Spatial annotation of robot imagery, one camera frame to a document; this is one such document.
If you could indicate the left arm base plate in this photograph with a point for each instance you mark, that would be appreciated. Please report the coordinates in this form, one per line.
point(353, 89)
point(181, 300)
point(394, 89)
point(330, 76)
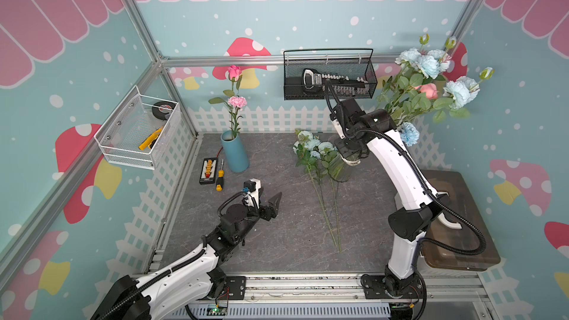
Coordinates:
point(233, 288)

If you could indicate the green circuit board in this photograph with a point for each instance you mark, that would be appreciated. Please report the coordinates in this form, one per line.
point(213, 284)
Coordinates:
point(216, 310)

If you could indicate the pink carnation stem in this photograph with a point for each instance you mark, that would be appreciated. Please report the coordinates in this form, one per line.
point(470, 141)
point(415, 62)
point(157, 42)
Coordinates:
point(235, 105)

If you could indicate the pink rose stem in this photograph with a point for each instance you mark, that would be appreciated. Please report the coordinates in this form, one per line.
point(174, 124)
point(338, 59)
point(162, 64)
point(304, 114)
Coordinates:
point(235, 77)

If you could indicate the teal ceramic vase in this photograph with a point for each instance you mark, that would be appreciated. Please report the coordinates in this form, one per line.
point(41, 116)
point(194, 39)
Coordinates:
point(235, 152)

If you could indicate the black wire mesh basket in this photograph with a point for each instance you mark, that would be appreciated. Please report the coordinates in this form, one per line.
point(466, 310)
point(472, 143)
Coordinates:
point(349, 71)

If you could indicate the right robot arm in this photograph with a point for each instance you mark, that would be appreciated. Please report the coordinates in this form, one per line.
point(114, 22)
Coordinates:
point(376, 133)

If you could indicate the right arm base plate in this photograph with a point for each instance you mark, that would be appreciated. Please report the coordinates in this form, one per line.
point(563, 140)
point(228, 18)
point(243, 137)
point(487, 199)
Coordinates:
point(390, 287)

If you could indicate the light blue rose bouquet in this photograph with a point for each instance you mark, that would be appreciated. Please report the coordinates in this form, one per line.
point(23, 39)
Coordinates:
point(431, 81)

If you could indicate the yellow utility knife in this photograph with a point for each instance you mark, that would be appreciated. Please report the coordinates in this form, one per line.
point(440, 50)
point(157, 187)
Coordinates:
point(151, 140)

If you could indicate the white wire mesh basket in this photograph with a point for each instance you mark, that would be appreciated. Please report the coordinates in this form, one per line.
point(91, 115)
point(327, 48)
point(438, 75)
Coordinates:
point(129, 125)

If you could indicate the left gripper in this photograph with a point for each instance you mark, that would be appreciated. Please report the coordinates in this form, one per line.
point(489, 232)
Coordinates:
point(266, 214)

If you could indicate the socket bit set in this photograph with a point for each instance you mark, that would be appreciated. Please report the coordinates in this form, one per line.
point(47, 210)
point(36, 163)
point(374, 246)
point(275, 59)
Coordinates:
point(314, 82)

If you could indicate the white blue rose stem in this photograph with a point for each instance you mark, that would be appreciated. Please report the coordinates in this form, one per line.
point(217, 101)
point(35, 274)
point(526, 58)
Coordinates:
point(306, 151)

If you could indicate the yellow black screwdriver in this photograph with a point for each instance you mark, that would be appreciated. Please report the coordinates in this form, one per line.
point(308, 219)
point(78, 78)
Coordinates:
point(220, 177)

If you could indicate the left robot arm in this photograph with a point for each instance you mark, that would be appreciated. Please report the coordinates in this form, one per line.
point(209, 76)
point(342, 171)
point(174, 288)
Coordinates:
point(197, 275)

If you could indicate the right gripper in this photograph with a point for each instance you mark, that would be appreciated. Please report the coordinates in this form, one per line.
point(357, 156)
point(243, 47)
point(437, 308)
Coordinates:
point(341, 149)

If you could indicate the clear glass vase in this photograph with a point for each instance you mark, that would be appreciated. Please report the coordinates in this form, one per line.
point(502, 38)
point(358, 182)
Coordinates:
point(341, 168)

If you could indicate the black tape roll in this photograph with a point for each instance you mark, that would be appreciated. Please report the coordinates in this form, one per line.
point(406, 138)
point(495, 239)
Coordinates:
point(163, 110)

